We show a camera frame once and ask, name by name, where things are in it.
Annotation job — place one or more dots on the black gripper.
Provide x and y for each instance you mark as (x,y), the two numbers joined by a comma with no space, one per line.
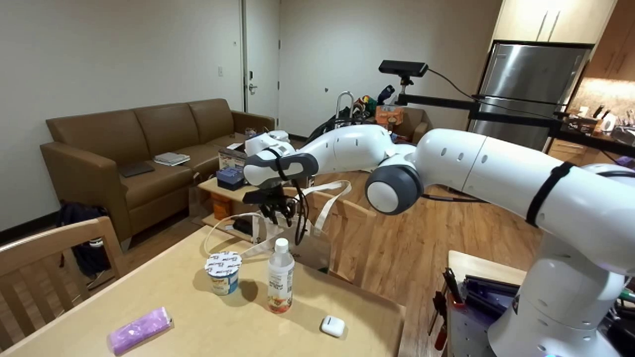
(272,199)

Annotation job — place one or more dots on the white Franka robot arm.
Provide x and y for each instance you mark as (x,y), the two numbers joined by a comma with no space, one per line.
(496,165)

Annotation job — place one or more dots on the white canvas tote bag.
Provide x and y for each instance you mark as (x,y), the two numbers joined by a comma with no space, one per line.
(316,250)

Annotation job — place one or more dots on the orange object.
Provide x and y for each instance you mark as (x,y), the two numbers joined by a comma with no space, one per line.
(220,209)

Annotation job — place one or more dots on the low wooden coffee table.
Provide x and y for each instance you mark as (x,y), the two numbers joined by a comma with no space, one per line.
(228,195)

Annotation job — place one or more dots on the clear plastic bottle white cap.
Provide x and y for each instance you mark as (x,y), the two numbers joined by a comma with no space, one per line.
(282,274)

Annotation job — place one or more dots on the dark blue box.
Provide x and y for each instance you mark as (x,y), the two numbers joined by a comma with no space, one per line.
(230,177)

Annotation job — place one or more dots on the cardboard box with paper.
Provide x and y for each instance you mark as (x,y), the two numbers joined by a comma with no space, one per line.
(230,157)

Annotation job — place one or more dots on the white printed food cup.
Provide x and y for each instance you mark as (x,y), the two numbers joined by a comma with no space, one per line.
(222,272)

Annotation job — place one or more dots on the wooden chair with solid back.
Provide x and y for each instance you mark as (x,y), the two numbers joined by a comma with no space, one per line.
(355,244)

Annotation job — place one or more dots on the white papers stack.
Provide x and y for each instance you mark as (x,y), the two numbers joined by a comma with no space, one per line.
(171,159)

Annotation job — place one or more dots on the small white flat box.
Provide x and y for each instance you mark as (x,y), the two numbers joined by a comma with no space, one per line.
(331,326)

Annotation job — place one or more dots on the green orange equipment pile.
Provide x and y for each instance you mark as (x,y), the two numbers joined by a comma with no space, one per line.
(373,105)

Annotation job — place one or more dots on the brown armchair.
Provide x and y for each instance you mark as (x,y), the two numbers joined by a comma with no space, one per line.
(409,121)

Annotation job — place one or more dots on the white door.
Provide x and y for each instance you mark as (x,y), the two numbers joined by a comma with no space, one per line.
(260,52)

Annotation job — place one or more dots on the purple rectangular packet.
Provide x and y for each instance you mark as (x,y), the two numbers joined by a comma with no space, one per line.
(139,330)

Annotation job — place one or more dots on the brown leather sofa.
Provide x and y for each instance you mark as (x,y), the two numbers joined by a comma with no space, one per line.
(99,165)

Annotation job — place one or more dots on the black backpack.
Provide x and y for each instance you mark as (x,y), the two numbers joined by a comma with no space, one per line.
(81,238)

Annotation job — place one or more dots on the wooden slatted chair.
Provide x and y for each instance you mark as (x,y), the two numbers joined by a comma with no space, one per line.
(60,248)

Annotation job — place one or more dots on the black tool tray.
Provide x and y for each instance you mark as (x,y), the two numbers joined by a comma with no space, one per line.
(488,298)

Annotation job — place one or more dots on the stainless steel refrigerator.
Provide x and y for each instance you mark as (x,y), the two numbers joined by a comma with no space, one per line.
(528,72)

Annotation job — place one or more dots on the wooden base cabinet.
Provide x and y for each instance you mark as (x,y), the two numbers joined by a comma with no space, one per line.
(578,153)

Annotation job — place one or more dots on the black kitchen counter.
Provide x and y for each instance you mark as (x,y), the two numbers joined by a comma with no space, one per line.
(595,139)

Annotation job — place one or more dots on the cream kitchen cabinets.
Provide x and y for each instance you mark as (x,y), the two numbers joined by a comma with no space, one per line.
(562,20)

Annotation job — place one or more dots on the black stereo camera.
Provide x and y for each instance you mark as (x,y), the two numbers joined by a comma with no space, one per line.
(403,68)

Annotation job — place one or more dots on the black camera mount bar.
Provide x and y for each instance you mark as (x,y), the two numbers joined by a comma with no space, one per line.
(462,104)

